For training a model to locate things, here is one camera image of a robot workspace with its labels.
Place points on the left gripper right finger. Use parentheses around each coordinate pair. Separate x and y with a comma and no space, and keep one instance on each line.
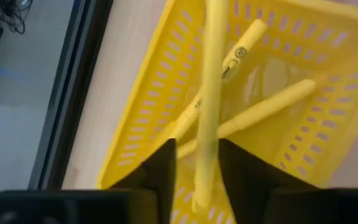
(244,180)

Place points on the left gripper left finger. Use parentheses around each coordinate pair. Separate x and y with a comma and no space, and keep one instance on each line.
(166,174)

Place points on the yellow highlighter pen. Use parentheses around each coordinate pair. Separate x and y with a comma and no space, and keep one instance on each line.
(247,40)
(275,104)

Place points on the small yellow block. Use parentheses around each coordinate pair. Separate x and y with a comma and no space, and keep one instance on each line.
(211,93)

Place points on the yellow plastic basket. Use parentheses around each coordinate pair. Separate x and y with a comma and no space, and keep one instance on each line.
(154,93)

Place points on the black metal table frame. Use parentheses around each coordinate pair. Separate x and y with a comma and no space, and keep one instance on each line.
(73,93)

